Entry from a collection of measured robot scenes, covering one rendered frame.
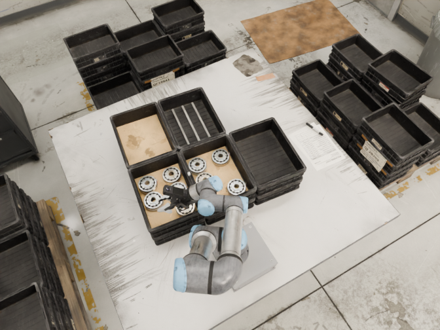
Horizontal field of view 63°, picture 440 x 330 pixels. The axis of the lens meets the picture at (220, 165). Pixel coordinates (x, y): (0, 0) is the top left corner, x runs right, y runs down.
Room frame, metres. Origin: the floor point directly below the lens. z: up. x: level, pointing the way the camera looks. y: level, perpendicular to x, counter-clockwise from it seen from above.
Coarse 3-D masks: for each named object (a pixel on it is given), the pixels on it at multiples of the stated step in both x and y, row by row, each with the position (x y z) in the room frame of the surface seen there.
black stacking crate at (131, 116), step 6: (144, 108) 1.46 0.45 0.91; (150, 108) 1.47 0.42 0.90; (156, 108) 1.45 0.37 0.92; (126, 114) 1.42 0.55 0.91; (132, 114) 1.43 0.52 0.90; (138, 114) 1.44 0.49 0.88; (144, 114) 1.46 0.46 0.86; (150, 114) 1.47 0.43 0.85; (156, 114) 1.48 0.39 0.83; (114, 120) 1.39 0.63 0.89; (120, 120) 1.40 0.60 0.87; (126, 120) 1.41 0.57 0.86; (132, 120) 1.43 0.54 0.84; (162, 126) 1.38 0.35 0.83; (168, 138) 1.28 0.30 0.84
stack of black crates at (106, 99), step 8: (128, 72) 2.34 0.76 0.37; (112, 80) 2.27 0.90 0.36; (120, 80) 2.30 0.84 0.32; (128, 80) 2.33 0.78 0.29; (88, 88) 2.16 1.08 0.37; (96, 88) 2.20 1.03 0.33; (104, 88) 2.22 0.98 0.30; (112, 88) 2.25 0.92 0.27; (120, 88) 2.25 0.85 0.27; (128, 88) 2.24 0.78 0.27; (136, 88) 2.24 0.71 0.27; (96, 96) 2.17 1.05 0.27; (104, 96) 2.16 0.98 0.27; (112, 96) 2.16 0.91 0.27; (120, 96) 2.16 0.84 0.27; (128, 96) 2.15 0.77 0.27; (96, 104) 2.08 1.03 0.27; (104, 104) 2.07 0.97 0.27
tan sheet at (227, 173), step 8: (208, 152) 1.18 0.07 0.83; (208, 160) 1.12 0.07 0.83; (208, 168) 1.07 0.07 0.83; (216, 168) 1.06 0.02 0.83; (224, 168) 1.06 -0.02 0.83; (232, 168) 1.06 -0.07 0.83; (224, 176) 1.01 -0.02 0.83; (232, 176) 1.01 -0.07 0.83; (240, 176) 1.01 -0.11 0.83; (224, 184) 0.96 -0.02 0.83; (224, 192) 0.91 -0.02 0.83
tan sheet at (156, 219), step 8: (160, 176) 1.02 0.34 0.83; (136, 184) 0.98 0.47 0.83; (160, 184) 0.97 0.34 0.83; (160, 192) 0.92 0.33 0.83; (184, 208) 0.82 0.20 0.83; (152, 216) 0.78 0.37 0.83; (160, 216) 0.78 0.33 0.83; (168, 216) 0.78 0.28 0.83; (176, 216) 0.78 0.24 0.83; (152, 224) 0.74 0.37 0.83; (160, 224) 0.73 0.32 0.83
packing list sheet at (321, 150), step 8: (304, 128) 1.42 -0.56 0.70; (320, 128) 1.42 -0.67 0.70; (296, 136) 1.36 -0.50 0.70; (304, 136) 1.36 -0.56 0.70; (312, 136) 1.36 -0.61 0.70; (320, 136) 1.35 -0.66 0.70; (328, 136) 1.35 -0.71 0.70; (296, 144) 1.30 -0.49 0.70; (304, 144) 1.30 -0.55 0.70; (312, 144) 1.30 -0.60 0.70; (320, 144) 1.29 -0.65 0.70; (328, 144) 1.29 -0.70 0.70; (304, 152) 1.24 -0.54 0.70; (312, 152) 1.24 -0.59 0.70; (320, 152) 1.23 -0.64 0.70; (328, 152) 1.23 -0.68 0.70; (336, 152) 1.23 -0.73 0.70; (312, 160) 1.17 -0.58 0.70; (320, 160) 1.17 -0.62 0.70; (328, 160) 1.17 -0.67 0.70; (336, 160) 1.17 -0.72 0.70; (320, 168) 1.11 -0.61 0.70
